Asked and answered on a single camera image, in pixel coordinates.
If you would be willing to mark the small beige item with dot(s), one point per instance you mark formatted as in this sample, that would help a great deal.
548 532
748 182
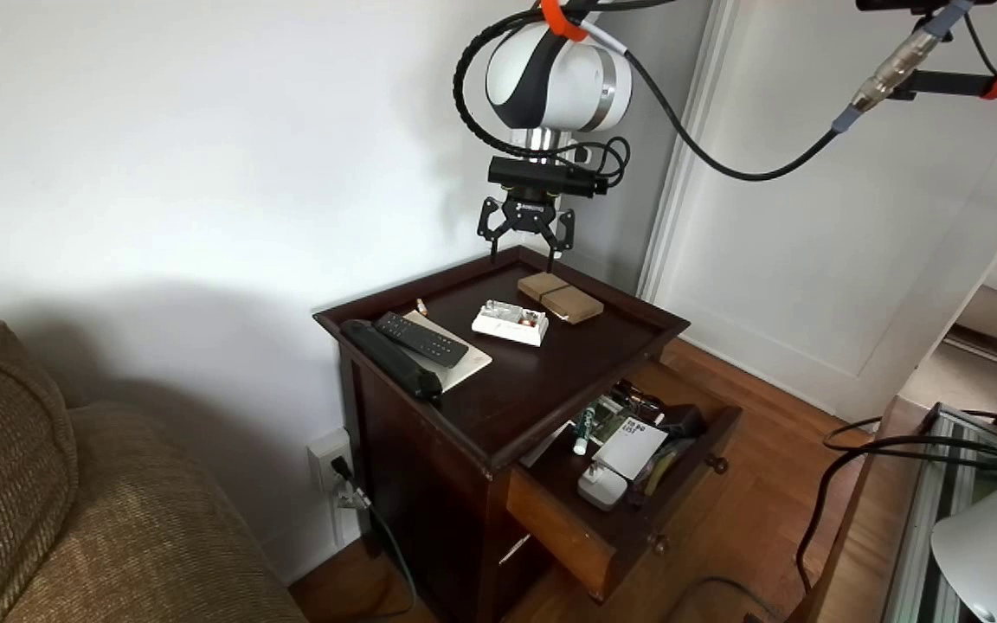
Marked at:
421 305

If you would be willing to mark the open wooden drawer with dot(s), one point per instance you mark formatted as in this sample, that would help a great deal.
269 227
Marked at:
569 532

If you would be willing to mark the tan leather wallet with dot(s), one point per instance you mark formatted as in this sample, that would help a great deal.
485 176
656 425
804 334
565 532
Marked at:
572 305

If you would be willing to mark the white paper pad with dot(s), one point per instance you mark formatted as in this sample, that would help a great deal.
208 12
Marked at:
468 370

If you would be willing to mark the white remote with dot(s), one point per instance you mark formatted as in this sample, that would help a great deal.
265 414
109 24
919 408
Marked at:
521 334

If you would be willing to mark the brown fabric sofa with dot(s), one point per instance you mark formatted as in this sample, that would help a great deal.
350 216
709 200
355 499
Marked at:
121 521

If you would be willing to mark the grey remote with buttons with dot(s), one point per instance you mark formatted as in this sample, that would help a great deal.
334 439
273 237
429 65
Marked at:
421 336

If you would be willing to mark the white flat box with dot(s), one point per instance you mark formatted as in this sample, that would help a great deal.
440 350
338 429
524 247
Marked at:
631 449

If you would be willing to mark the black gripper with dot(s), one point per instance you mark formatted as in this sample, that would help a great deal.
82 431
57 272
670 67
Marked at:
531 208

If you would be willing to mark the white charger block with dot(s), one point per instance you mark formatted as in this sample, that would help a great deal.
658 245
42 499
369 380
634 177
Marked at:
604 487

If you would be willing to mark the long black remote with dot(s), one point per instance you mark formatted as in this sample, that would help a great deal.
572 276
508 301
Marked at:
391 361

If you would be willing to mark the green and black packet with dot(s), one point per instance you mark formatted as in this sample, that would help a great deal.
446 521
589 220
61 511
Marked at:
604 416

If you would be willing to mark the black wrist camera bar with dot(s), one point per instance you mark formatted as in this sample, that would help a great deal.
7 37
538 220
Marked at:
545 176

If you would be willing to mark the grey metal frame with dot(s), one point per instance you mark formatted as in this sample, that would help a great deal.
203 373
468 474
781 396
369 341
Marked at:
925 543

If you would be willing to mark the white wall outlet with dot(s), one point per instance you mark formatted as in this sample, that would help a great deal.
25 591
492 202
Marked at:
324 449

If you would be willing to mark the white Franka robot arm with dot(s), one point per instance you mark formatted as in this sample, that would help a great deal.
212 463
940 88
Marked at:
572 82

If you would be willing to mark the dark wooden nightstand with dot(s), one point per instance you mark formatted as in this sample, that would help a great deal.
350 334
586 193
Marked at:
430 463

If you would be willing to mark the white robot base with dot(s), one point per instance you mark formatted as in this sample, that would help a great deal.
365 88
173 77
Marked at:
995 556

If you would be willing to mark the black camera boom bar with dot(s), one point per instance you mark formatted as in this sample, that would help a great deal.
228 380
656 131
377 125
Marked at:
962 85

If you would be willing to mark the black item in drawer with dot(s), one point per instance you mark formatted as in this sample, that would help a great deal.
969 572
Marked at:
678 419

